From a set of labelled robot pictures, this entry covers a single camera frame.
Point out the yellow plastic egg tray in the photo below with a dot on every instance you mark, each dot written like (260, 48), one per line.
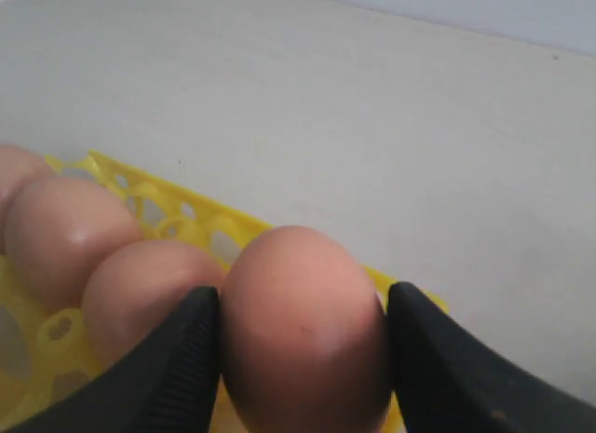
(52, 355)

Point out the brown egg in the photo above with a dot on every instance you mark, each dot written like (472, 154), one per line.
(304, 337)
(18, 168)
(58, 230)
(135, 288)

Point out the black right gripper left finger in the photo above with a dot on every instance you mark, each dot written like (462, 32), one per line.
(167, 383)

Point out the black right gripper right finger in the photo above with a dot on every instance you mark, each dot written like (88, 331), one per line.
(446, 380)

